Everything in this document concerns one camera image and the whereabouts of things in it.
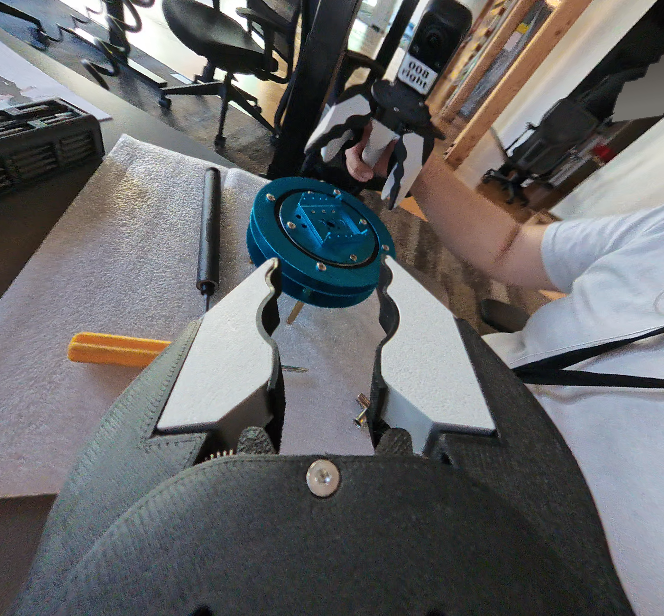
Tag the person's right hand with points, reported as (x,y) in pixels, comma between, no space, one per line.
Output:
(358,165)

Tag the grey desk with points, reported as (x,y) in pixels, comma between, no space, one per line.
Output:
(31,216)

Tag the person's right forearm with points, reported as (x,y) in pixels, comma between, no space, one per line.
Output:
(467,222)

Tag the black screwdriver bit case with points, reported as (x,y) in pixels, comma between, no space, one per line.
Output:
(46,144)

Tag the open instruction booklet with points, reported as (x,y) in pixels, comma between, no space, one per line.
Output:
(31,76)

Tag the person's dark trousers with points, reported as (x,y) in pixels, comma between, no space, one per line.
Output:
(500,315)

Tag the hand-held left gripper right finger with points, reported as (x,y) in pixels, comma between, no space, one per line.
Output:
(435,367)

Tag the black office chair white tag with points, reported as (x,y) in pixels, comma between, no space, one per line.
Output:
(560,134)

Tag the black pen-shaped screwdriver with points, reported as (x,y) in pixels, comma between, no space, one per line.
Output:
(209,222)

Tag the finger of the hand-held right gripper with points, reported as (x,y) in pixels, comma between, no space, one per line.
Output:
(342,118)
(410,165)

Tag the wooden support post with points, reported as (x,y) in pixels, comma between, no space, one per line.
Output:
(485,56)
(524,66)

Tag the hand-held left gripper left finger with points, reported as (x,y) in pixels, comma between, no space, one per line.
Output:
(223,367)

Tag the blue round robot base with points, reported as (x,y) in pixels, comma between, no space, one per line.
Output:
(321,242)

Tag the black desk leg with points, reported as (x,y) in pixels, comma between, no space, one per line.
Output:
(321,56)

